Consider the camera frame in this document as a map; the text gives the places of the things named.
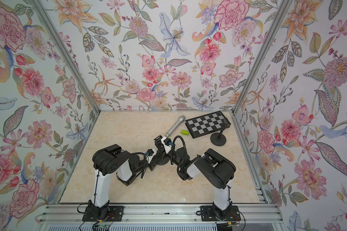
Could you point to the black checkered chess box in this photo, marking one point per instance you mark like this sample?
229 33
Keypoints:
205 124

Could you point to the green cylinder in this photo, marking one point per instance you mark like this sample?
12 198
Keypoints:
184 132

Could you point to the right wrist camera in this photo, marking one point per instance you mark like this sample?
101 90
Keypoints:
167 144

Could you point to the black round stand base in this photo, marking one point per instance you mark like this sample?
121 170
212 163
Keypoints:
218 139

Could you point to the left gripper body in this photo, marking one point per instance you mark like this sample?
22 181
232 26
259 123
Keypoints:
150 165

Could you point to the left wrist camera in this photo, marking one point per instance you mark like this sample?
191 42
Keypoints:
150 154

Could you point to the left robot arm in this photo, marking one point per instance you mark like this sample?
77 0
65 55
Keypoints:
113 160

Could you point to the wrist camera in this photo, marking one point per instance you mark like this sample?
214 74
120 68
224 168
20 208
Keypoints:
167 144
150 154

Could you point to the black stand pole with clip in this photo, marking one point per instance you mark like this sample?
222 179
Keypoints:
224 125

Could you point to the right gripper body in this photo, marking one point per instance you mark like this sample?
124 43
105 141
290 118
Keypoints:
173 157

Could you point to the silver microphone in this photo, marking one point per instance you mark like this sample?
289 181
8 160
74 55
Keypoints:
175 125

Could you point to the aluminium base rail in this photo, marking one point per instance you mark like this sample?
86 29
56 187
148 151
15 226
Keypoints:
159 217

